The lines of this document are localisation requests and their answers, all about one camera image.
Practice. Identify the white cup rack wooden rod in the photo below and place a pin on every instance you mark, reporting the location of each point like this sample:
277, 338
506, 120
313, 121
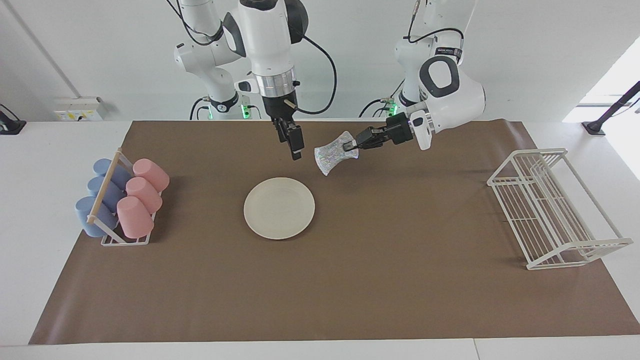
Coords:
104, 186

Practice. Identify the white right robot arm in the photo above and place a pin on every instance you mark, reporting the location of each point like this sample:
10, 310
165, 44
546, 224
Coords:
265, 40

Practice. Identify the white wall power outlet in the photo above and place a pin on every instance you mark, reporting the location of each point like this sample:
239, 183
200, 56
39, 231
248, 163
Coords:
77, 107

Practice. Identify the blue plastic cup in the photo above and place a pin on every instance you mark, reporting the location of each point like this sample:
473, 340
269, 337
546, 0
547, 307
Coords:
120, 175
111, 194
86, 215

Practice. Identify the brown table mat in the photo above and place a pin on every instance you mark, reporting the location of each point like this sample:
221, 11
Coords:
400, 290

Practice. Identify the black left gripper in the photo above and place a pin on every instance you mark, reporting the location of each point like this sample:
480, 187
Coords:
400, 129

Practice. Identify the black angled stand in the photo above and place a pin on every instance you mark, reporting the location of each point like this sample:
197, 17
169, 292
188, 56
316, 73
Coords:
595, 127

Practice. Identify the pink plastic cup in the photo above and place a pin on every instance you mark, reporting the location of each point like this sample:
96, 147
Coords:
135, 217
145, 194
152, 174

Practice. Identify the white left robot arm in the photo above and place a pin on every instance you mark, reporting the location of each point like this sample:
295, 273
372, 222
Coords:
470, 100

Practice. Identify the silver glitter sponge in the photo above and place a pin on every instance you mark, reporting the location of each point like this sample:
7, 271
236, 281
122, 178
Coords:
330, 155

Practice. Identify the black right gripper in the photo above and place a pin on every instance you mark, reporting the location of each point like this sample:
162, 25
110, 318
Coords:
280, 107

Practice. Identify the black table clamp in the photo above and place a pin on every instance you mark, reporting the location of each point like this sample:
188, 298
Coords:
10, 126

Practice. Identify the cream round plate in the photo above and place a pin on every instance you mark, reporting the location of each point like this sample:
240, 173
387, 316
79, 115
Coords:
279, 208

